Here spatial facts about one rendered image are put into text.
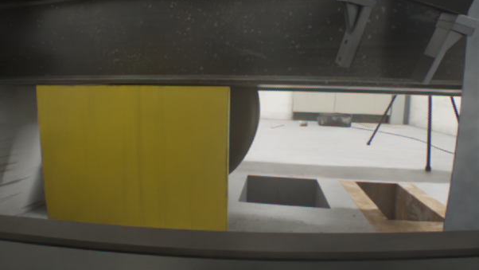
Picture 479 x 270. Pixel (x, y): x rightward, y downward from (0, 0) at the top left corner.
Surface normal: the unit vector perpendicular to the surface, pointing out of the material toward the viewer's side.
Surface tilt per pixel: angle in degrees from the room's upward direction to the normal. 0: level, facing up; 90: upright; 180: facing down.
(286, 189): 90
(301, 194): 90
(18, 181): 90
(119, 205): 90
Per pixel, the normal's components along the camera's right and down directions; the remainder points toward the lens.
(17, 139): 0.99, 0.04
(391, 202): -0.15, 0.11
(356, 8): 0.04, 0.50
